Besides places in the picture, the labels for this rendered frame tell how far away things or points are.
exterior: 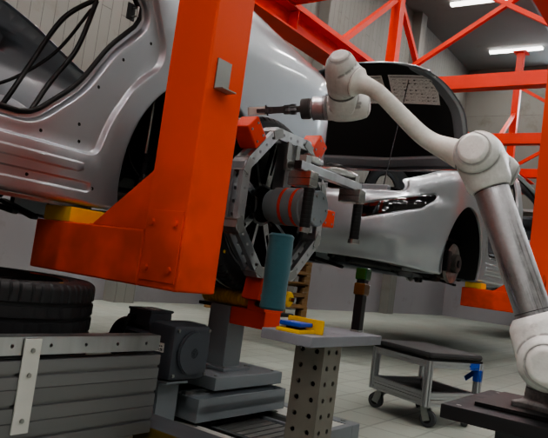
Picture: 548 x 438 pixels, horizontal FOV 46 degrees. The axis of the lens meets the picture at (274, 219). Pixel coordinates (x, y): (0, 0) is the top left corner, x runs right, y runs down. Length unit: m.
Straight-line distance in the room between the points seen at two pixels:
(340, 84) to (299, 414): 1.06
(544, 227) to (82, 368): 4.51
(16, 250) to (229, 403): 4.86
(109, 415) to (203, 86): 0.92
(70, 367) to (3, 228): 5.17
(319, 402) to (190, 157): 0.79
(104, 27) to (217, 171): 5.90
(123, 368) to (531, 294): 1.12
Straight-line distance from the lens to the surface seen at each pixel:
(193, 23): 1.93
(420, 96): 5.60
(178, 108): 1.86
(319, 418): 1.98
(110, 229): 1.97
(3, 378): 1.58
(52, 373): 1.66
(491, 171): 1.92
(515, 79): 8.55
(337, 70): 2.18
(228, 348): 2.43
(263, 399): 2.44
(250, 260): 2.21
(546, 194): 5.68
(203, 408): 2.18
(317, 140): 2.53
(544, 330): 1.85
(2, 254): 6.81
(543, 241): 5.63
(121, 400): 1.81
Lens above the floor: 0.62
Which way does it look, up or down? 4 degrees up
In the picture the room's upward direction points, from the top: 8 degrees clockwise
